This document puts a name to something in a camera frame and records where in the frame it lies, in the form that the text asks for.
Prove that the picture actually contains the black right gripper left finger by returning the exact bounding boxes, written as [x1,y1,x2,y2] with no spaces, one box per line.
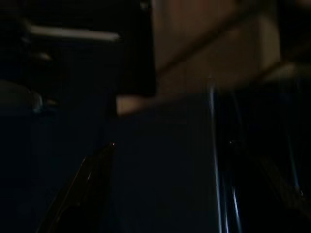
[36,142,116,233]

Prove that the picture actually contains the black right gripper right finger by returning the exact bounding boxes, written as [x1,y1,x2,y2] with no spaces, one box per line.
[229,139,311,233]

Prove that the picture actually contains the dark blue fridge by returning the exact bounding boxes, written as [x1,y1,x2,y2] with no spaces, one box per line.
[104,77,243,233]

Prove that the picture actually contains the long white strip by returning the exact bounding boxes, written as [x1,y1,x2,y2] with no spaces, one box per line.
[29,25,121,42]

